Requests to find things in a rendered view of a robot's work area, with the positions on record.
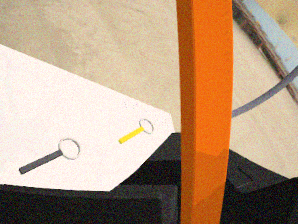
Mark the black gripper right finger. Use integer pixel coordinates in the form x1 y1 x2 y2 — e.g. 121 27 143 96
220 149 298 224

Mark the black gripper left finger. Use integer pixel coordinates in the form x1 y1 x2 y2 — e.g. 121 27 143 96
0 132 182 224

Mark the grey wire frame on two posts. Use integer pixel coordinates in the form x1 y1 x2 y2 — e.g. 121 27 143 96
231 65 298 119

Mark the orange handle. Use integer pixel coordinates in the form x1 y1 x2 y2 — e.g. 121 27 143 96
176 0 234 224

